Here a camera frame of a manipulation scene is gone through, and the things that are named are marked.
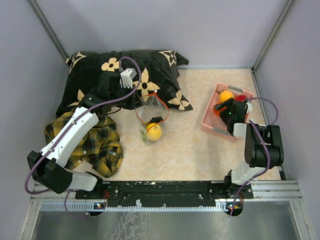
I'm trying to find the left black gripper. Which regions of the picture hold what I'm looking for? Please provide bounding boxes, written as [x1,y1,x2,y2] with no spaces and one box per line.
[109,83,144,110]

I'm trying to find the orange tangerine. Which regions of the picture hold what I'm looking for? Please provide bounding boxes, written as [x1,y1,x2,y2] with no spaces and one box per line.
[213,102,227,116]

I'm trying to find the clear zip top bag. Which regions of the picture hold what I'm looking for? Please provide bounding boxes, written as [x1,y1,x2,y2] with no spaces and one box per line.
[135,90,169,145]

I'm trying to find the dark grape bunch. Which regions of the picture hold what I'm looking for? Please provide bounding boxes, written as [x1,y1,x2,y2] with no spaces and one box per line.
[148,116,164,124]

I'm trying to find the green leaf fruit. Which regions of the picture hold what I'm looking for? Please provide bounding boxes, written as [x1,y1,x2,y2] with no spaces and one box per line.
[141,131,148,143]

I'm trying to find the yellow lemon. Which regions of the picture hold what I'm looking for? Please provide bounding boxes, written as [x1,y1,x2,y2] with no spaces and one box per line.
[146,123,163,141]

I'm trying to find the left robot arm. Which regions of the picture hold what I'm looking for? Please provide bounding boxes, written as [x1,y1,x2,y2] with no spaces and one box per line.
[24,68,142,199]

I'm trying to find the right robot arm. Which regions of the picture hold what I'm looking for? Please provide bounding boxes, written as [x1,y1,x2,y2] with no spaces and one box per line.
[213,97,284,199]

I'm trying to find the yellow-orange peach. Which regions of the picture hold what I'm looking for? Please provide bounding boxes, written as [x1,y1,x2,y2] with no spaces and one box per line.
[218,90,235,103]

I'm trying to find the red apple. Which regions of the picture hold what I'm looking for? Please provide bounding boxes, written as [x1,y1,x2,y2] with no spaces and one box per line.
[234,95,248,103]

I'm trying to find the pink plastic basket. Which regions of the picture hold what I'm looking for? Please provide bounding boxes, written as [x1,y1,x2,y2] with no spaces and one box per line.
[201,83,254,143]

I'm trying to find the black floral pillow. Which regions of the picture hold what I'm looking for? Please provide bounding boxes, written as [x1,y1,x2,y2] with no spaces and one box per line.
[55,50,193,117]

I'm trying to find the yellow plaid shirt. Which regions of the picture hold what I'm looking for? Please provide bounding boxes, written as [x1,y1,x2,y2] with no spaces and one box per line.
[44,105,124,179]

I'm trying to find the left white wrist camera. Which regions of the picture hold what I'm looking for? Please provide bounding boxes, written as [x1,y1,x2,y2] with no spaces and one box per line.
[120,68,137,89]

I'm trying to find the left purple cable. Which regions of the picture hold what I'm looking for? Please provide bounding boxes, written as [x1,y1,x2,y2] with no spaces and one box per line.
[23,56,143,220]

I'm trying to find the purple cable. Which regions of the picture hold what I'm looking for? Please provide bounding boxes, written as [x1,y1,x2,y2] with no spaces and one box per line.
[229,97,280,216]
[23,56,143,220]

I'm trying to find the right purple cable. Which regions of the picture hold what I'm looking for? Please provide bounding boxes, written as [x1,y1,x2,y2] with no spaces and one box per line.
[229,97,280,216]

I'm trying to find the white cable duct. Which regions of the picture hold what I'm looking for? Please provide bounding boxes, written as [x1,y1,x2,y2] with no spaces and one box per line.
[40,200,231,213]

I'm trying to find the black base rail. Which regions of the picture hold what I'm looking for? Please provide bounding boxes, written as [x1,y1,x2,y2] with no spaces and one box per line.
[75,181,239,207]

